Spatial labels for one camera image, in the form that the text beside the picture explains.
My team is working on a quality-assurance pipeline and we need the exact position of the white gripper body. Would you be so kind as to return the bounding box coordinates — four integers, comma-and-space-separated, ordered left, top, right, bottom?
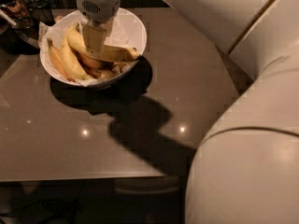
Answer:
77, 0, 121, 23

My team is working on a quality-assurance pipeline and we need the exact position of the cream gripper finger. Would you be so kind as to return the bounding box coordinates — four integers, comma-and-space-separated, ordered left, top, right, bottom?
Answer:
81, 20, 113, 58

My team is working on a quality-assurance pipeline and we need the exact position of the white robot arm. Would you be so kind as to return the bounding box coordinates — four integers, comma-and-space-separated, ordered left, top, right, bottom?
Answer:
138, 0, 299, 224

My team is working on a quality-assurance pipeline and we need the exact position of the white bowl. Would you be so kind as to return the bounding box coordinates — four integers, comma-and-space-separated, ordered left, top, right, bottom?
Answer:
39, 7, 148, 90

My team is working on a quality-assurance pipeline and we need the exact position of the large left yellow banana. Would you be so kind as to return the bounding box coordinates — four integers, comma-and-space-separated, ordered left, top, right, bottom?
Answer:
60, 34, 93, 80

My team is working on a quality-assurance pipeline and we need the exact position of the small outer yellow banana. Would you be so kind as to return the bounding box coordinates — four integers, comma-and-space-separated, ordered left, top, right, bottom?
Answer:
47, 38, 73, 81

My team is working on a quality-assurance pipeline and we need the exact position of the dark clutter on counter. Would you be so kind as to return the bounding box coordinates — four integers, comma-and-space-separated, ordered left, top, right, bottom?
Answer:
0, 0, 63, 54

